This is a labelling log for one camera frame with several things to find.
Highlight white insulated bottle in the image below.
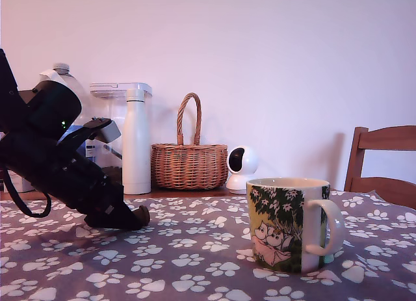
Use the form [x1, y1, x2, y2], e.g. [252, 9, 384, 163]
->
[122, 88, 152, 195]

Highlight wooden chair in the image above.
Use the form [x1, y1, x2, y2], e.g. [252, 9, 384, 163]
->
[343, 125, 416, 211]

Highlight illustrated cartoon coffee mug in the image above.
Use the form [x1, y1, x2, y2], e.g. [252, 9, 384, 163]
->
[246, 177, 346, 275]

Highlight small white round camera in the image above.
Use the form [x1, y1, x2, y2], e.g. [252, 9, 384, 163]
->
[226, 146, 259, 195]

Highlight brown coffee capsule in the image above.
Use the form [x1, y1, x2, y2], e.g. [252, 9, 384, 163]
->
[134, 205, 151, 229]

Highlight grey paw print cloth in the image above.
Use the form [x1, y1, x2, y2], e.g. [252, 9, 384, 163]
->
[0, 189, 416, 301]

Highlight white cardboard box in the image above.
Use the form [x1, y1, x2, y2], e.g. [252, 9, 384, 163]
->
[5, 170, 35, 194]

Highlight dark coffee beans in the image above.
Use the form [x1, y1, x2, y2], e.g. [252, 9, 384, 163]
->
[102, 166, 124, 187]

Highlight clear container with lid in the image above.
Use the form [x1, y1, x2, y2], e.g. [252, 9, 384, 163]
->
[90, 82, 153, 187]

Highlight scoop in clear container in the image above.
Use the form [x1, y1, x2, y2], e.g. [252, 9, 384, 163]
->
[103, 144, 124, 161]

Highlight wicker basket with handle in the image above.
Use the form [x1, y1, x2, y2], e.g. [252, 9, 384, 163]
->
[150, 92, 229, 190]

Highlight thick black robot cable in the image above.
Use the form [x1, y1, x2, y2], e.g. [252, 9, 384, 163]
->
[2, 167, 53, 218]

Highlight large clear water bottle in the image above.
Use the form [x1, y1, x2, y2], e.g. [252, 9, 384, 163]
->
[38, 62, 97, 172]

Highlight grey gripper camera box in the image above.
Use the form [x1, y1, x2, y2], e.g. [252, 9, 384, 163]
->
[57, 117, 123, 149]

